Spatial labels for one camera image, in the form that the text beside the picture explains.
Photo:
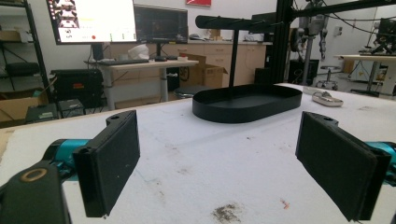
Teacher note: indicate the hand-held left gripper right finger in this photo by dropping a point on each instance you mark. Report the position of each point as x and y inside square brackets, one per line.
[336, 168]

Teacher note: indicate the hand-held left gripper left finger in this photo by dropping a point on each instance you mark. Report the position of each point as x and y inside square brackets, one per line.
[109, 161]

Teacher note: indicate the small black box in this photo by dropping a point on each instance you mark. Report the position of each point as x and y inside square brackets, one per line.
[71, 108]

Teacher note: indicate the black equipment case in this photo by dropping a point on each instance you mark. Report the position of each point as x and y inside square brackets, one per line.
[76, 87]

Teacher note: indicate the black electronic device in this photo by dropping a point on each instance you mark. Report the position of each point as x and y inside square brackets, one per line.
[42, 113]

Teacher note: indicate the round metal stool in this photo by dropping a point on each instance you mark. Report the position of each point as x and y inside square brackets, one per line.
[328, 76]

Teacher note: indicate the black keyboard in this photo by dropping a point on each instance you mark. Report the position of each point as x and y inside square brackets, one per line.
[123, 62]

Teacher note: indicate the wooden desk with white legs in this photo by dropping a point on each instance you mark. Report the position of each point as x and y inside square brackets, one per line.
[146, 65]

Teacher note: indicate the large brown cardboard box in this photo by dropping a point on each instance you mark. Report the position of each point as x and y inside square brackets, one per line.
[18, 107]

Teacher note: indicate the black jewelry stand with tray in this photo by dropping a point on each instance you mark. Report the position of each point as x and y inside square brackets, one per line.
[246, 105]

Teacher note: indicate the white plastic bag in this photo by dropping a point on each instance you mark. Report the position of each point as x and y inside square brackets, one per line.
[139, 52]

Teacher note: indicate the table with white legs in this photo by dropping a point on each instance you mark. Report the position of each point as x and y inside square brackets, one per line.
[370, 59]

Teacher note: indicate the black cushion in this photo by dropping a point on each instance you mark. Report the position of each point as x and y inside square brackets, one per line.
[22, 68]

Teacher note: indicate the open cardboard box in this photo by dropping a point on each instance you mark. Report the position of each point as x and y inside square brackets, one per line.
[207, 74]

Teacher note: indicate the black metal shelving rack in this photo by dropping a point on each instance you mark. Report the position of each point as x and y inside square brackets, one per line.
[35, 46]

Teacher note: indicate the wooden cabinet row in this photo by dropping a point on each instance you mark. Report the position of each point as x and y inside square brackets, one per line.
[249, 62]

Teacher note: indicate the lit computer monitor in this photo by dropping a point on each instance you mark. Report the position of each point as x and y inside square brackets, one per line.
[99, 21]

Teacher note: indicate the dark computer monitor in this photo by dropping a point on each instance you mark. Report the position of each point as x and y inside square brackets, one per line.
[160, 25]

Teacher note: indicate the black metal frame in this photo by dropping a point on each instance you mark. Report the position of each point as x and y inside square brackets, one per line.
[284, 40]

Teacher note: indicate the red wall sign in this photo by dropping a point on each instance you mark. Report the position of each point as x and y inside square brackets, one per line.
[198, 2]

